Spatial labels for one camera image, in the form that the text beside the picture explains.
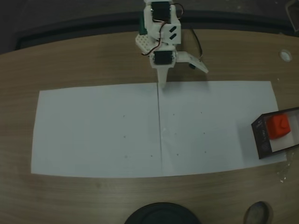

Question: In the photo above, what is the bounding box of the black round object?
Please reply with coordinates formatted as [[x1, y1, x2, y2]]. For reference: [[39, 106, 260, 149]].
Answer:
[[123, 202, 199, 224]]

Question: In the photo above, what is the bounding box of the small white round cap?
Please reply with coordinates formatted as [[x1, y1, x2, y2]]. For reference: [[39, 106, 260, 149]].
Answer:
[[279, 49, 292, 63]]

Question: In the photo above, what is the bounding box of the dark brown cardboard box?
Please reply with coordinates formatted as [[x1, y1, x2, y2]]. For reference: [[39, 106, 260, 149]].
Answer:
[[251, 107, 299, 160]]

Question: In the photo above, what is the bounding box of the thin black cable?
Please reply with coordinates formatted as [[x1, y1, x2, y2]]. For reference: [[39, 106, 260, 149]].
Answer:
[[191, 29, 204, 62]]

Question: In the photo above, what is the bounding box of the white paper sheet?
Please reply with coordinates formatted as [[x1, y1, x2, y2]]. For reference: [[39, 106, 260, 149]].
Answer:
[[157, 80, 288, 176], [31, 83, 164, 179]]

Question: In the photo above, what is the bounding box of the clear crumpled plastic film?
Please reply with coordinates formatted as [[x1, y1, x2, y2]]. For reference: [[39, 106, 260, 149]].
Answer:
[[277, 151, 294, 184]]

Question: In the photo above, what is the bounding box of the orange square block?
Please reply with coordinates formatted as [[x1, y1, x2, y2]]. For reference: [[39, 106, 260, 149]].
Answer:
[[266, 113, 292, 140]]

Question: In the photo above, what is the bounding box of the dark grey box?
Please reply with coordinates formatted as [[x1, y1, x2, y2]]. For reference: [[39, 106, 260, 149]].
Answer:
[[285, 0, 299, 38]]

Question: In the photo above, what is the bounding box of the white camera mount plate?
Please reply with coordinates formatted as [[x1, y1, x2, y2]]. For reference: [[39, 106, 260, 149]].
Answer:
[[176, 51, 209, 73]]

